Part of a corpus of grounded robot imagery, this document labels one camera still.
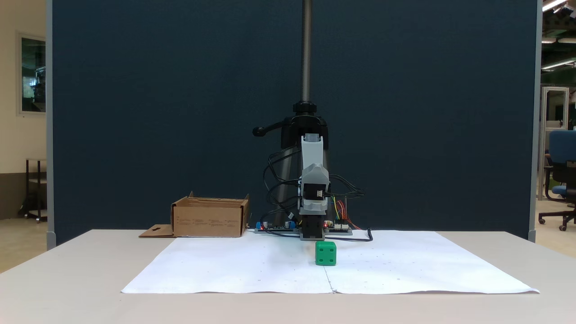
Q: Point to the ceiling light strip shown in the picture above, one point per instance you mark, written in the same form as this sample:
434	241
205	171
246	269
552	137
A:
553	5
558	64

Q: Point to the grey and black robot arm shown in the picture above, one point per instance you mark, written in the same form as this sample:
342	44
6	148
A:
312	150

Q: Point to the dark blue partition panel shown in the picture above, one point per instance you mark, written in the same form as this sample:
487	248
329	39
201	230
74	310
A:
157	112

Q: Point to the white paper sheet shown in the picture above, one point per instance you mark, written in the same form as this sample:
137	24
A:
405	265

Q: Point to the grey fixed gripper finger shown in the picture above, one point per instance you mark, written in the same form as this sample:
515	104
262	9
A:
313	208

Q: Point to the black rolling cart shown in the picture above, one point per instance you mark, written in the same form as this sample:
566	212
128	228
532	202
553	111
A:
33	189

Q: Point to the framed wall window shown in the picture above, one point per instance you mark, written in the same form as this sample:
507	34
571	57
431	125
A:
33	74

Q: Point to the metal frame cabinet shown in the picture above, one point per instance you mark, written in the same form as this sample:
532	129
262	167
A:
554	112

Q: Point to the green dice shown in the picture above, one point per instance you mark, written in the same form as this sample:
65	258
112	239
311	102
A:
326	254

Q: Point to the brown cardboard box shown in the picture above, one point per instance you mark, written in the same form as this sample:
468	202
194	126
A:
209	220

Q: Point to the blue office chair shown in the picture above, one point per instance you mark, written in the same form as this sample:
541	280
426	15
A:
562	166

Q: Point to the blue circuit board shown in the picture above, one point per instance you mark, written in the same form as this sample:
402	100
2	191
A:
279	227

